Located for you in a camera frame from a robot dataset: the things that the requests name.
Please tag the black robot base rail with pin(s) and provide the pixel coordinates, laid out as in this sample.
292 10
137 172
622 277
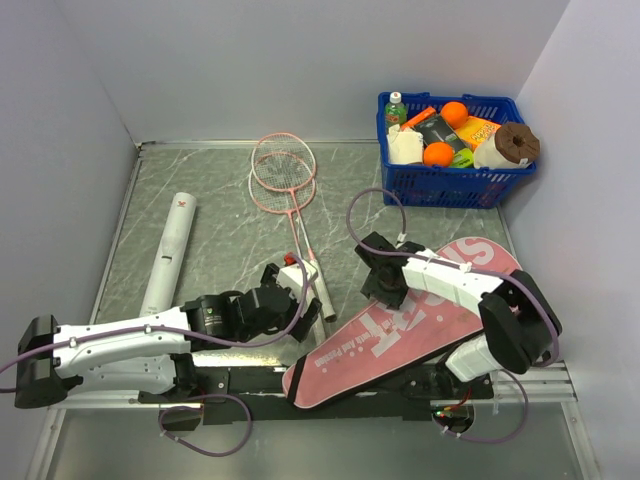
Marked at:
410 393

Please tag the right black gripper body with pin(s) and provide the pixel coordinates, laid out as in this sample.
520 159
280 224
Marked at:
391 296

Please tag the pink racket cover bag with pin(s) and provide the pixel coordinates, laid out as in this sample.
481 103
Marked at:
379 341

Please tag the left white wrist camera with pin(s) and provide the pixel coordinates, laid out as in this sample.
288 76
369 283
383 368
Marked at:
290 276

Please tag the white shuttlecock tube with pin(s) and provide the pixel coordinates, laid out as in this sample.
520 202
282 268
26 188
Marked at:
168 260

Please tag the green small pack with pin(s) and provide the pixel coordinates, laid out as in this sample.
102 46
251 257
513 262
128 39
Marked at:
463 158

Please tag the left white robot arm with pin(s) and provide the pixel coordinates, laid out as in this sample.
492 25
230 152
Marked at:
153 353

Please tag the yellow snack box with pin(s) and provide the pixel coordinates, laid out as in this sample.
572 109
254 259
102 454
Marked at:
475 131

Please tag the green drink bottle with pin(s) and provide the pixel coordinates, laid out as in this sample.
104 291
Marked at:
395 111

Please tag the orange thin box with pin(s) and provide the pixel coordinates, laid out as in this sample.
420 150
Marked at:
419 118

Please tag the black product box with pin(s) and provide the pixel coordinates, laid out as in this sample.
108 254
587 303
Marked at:
435 129

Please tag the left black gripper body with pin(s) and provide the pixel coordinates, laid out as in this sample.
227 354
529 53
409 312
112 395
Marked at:
300 328

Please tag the orange fruit upper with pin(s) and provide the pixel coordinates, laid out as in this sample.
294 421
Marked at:
455 114

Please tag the orange fruit lower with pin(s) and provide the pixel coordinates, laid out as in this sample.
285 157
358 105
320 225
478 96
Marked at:
439 154

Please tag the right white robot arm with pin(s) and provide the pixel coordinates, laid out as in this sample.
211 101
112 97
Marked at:
519 328

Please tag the orange fruit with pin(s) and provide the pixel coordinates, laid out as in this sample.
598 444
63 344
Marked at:
439 154
455 114

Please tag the white carton box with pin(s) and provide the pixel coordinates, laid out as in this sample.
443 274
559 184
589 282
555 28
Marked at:
405 147

